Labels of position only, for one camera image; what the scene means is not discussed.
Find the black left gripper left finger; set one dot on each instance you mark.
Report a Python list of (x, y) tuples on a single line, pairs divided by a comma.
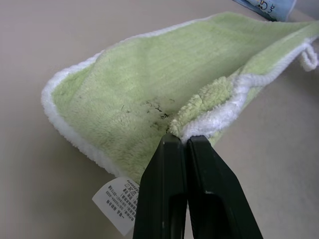
[(162, 189)]

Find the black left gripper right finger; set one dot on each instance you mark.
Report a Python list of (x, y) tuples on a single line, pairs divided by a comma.
[(214, 194)]

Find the green towel with white trim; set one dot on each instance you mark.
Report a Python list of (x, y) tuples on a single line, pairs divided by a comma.
[(149, 82)]

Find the light blue cloth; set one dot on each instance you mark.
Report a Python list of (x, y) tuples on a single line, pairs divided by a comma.
[(271, 7)]

